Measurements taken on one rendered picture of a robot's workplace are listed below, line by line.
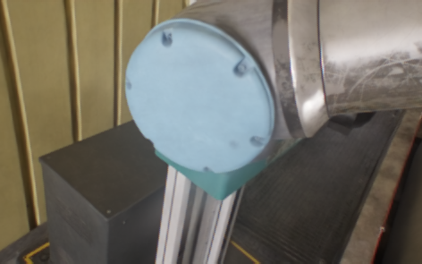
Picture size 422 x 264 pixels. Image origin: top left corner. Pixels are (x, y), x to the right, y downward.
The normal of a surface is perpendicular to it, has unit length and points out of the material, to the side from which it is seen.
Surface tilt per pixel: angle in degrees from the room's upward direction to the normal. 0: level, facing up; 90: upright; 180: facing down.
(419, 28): 62
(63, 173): 0
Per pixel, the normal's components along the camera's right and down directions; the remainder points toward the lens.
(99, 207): 0.17, -0.82
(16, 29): 0.83, 0.42
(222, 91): -0.35, 0.51
